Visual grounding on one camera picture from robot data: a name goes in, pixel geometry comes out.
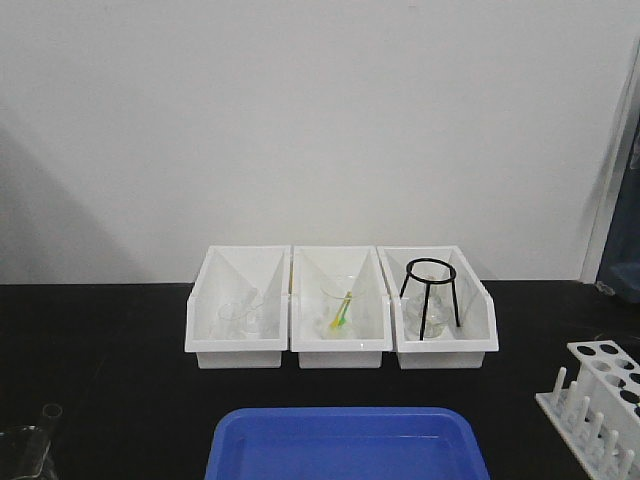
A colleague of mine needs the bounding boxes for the clear glass test tube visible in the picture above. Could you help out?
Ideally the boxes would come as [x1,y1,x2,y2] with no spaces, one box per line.
[31,403,63,479]

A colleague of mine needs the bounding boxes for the white test tube rack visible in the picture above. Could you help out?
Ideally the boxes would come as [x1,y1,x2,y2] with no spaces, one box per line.
[535,340,639,479]

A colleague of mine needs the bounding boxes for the glass beaker in middle bin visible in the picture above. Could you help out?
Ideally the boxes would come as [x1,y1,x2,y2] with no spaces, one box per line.
[314,275,361,340]

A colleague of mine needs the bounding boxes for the white middle storage bin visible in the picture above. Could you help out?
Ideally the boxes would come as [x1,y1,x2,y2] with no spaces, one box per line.
[290,246,393,369]

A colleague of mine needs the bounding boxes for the white storage bin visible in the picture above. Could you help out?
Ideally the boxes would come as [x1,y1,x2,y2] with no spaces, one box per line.
[377,246,499,370]
[290,246,393,369]
[184,245,291,369]

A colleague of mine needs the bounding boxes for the yellow green plastic sticks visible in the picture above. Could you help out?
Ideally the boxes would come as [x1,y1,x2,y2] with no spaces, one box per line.
[329,291,353,330]

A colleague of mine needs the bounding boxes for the glass flask in left bin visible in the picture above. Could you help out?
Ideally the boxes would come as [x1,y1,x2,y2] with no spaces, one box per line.
[217,288,263,340]

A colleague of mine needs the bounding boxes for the white left storage bin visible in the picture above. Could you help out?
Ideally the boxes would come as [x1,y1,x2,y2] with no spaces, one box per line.
[184,245,291,369]

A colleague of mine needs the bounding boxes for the glass flask under tripod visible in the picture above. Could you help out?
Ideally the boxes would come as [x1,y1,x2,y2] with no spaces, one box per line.
[402,281,451,341]

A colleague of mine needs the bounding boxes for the white right storage bin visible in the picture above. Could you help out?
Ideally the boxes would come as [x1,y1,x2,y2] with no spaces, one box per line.
[377,246,499,370]

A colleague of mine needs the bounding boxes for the blue plastic tray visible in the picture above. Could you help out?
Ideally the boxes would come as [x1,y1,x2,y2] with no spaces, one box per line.
[205,407,489,479]

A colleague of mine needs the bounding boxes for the black wire tripod stand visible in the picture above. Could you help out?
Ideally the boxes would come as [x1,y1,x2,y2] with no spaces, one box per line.
[400,257,461,341]

